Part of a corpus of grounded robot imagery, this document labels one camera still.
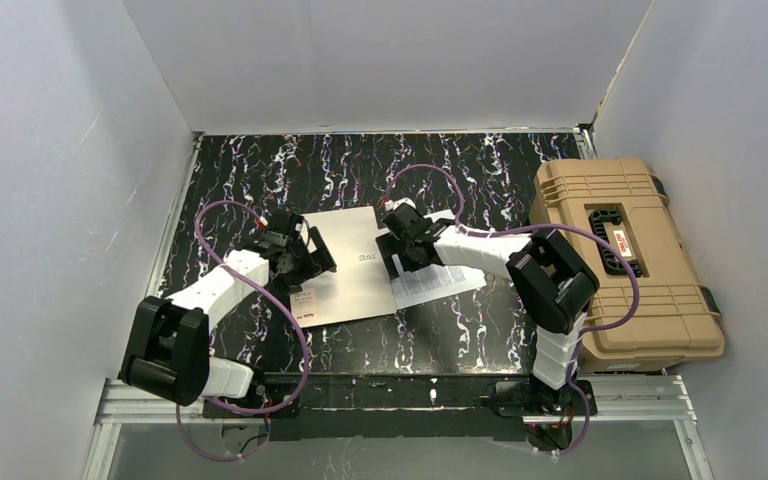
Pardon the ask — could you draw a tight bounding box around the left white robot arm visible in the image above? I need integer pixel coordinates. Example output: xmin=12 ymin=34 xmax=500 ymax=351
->
xmin=119 ymin=211 xmax=337 ymax=406

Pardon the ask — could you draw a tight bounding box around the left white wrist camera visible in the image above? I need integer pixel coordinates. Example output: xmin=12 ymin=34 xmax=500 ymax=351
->
xmin=257 ymin=210 xmax=304 ymax=239

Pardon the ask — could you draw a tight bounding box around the aluminium frame rail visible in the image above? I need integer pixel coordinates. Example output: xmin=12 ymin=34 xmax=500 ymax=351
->
xmin=83 ymin=374 xmax=713 ymax=479

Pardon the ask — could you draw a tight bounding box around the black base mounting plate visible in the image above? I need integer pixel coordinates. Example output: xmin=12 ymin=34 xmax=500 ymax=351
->
xmin=201 ymin=374 xmax=597 ymax=443

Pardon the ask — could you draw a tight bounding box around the printed white paper sheet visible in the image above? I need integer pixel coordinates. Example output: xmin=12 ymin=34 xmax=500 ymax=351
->
xmin=387 ymin=209 xmax=488 ymax=311

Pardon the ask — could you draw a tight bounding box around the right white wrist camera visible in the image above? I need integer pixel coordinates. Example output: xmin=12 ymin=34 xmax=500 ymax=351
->
xmin=383 ymin=197 xmax=416 ymax=212

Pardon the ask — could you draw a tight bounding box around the tan plastic tool case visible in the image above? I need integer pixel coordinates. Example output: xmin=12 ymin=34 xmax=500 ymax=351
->
xmin=529 ymin=158 xmax=725 ymax=373

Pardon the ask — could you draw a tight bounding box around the beige file folder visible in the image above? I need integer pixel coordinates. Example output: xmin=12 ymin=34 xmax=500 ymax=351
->
xmin=290 ymin=206 xmax=396 ymax=329

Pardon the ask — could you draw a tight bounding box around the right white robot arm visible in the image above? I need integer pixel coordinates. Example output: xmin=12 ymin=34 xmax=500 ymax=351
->
xmin=376 ymin=200 xmax=599 ymax=409

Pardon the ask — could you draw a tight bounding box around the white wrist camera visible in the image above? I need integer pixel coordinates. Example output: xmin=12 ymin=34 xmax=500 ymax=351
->
xmin=383 ymin=197 xmax=416 ymax=212
xmin=257 ymin=210 xmax=304 ymax=239

